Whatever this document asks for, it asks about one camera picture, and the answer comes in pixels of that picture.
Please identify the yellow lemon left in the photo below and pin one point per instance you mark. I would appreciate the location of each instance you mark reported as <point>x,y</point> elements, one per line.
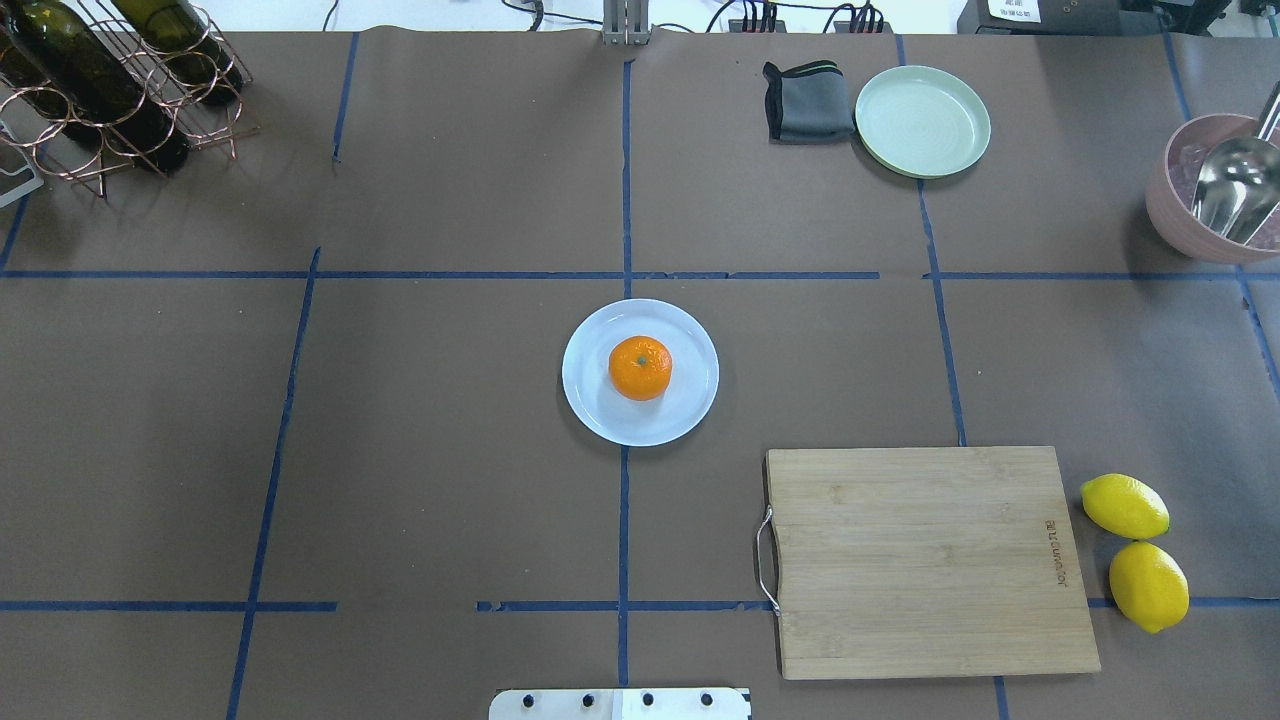
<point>1148,587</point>

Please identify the dark wine bottle back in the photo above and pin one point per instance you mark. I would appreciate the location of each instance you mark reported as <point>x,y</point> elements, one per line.
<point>104,93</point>

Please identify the green plate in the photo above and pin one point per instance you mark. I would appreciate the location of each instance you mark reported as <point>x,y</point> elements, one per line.
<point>922,122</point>

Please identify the dark wine bottle front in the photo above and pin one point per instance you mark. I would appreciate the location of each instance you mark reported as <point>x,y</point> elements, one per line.
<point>189,49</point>

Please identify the black computer box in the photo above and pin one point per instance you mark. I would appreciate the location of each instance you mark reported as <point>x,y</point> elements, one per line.
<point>1054,18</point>

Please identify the copper wire bottle rack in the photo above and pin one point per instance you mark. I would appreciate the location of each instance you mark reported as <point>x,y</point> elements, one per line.
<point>41,127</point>

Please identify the light blue plate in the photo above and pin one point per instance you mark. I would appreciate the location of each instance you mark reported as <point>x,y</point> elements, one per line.
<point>598,404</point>

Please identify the orange fruit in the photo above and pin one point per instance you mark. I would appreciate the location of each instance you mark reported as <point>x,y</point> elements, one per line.
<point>640,368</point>

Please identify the yellow lemon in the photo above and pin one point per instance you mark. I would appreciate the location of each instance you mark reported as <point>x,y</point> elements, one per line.
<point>1125,506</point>
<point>1148,587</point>

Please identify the yellow lemon right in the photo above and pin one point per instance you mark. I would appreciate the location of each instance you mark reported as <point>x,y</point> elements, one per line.
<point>1125,506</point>

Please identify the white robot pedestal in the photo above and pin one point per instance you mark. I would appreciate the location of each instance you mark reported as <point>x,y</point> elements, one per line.
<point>623,703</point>

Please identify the metal scoop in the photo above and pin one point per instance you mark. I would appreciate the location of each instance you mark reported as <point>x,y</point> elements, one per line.
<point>1238,183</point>

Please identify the orange black adapter box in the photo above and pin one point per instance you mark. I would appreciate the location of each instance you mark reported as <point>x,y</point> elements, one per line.
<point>754,18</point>

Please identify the aluminium frame post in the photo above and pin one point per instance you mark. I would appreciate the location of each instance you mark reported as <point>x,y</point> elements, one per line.
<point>626,23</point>

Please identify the dark wine bottle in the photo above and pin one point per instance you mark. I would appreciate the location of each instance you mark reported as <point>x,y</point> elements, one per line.
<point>189,49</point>
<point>104,93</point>

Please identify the wooden cutting board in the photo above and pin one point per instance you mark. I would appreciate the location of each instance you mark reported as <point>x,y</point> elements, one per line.
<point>925,562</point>

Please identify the pink bowl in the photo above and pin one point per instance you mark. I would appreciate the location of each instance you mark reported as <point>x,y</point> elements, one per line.
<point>1170,189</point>

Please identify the dark grey folded cloth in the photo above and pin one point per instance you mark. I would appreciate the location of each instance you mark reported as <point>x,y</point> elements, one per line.
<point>808,105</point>

